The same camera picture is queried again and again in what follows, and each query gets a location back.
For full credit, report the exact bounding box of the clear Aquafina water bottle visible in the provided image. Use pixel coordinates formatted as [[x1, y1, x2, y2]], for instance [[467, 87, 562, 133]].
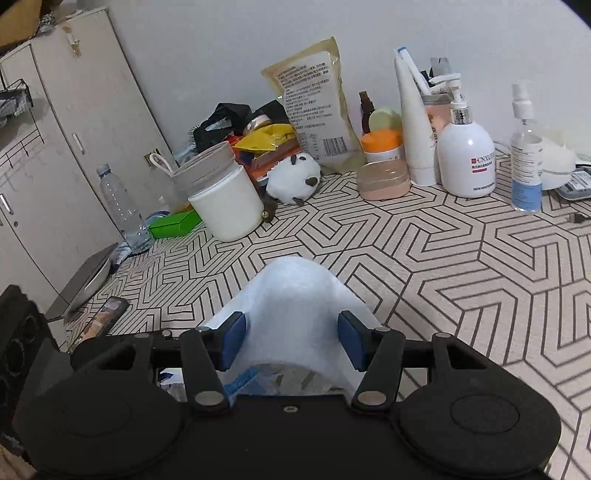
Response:
[[158, 361, 346, 402]]

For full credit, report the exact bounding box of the white paper towel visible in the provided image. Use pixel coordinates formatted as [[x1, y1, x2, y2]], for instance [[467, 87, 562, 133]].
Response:
[[204, 256, 380, 396]]

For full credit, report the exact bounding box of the silver laptop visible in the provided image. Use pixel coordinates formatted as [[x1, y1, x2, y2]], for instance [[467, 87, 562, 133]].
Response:
[[45, 243, 118, 322]]

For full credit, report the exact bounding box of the smartphone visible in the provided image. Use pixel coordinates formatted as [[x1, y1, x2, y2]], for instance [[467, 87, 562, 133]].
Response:
[[73, 296, 129, 346]]

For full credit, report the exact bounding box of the green small box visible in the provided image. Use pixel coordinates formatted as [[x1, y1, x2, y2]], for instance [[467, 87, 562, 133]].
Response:
[[148, 210, 202, 239]]

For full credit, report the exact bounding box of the upright empty plastic bottle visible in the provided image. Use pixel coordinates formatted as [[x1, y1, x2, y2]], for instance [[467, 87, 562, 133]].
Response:
[[97, 164, 154, 255]]

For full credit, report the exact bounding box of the white cylindrical cup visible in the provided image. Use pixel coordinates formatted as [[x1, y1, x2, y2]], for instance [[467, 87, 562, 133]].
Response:
[[188, 164, 264, 242]]

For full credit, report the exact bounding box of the pink cosmetic jar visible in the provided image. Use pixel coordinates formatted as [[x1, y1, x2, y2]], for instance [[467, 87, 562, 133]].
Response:
[[356, 159, 411, 201]]

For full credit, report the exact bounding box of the beige collapsible cup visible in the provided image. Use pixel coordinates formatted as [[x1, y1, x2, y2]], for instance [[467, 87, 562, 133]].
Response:
[[172, 141, 238, 200]]

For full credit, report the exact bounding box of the small panda plush toy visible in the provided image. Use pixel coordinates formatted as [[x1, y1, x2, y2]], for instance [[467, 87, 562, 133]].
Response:
[[263, 152, 322, 222]]

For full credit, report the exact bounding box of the orange lid jar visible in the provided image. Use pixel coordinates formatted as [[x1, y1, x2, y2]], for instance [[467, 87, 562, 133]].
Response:
[[361, 129, 406, 164]]

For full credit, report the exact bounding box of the white pump lotion bottle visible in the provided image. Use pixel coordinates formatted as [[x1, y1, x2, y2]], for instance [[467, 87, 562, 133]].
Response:
[[430, 73, 496, 199]]

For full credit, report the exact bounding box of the yellow snack packet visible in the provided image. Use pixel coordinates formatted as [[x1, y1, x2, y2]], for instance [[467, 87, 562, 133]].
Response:
[[233, 124, 297, 155]]

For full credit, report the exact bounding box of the white wooden cabinet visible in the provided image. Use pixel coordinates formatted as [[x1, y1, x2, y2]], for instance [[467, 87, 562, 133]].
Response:
[[1, 8, 172, 310]]

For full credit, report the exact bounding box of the green round compact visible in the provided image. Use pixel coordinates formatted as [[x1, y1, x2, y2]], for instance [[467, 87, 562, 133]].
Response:
[[369, 108, 403, 132]]

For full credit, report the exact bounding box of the black hair brush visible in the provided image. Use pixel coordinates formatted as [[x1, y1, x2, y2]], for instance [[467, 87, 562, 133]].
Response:
[[190, 103, 252, 153]]

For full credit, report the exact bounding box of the white cosmetic tube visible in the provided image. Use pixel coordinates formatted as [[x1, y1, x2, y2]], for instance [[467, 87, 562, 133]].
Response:
[[394, 52, 437, 186]]

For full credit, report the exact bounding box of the brown small dropper bottle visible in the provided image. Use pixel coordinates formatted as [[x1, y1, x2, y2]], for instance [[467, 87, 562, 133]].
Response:
[[359, 91, 375, 134]]

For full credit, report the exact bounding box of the clear spray bottle blue label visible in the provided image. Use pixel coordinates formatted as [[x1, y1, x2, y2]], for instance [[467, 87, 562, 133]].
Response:
[[510, 81, 544, 214]]

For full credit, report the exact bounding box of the pink cup with toothbrushes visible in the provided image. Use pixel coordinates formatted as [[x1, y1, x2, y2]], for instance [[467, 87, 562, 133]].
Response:
[[421, 57, 456, 149]]

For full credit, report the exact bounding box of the white face mask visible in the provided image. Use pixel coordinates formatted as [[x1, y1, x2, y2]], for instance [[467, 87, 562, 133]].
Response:
[[541, 137, 577, 191]]

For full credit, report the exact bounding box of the kraft paper food pouch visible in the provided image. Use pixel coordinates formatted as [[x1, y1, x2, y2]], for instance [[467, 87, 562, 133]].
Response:
[[262, 37, 366, 174]]

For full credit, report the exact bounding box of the wire hanging rack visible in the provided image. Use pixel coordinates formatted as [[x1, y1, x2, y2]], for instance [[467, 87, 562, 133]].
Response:
[[0, 78, 36, 126]]

